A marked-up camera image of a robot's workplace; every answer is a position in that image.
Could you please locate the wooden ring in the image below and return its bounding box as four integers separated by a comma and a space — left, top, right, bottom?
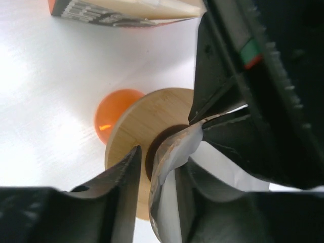
104, 87, 195, 221

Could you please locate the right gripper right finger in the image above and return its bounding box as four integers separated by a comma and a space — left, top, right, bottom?
175, 160, 323, 242

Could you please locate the orange glass beaker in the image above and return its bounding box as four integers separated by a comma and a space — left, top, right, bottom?
94, 89, 144, 145

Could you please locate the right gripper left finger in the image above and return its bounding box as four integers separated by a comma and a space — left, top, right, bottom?
1, 146, 142, 242

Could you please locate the orange filter box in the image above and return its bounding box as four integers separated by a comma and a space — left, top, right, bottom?
48, 0, 206, 28

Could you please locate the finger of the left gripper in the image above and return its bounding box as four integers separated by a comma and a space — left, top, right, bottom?
202, 107, 299, 188
188, 1, 251, 124

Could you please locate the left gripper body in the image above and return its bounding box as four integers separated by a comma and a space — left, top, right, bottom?
215, 1, 323, 189

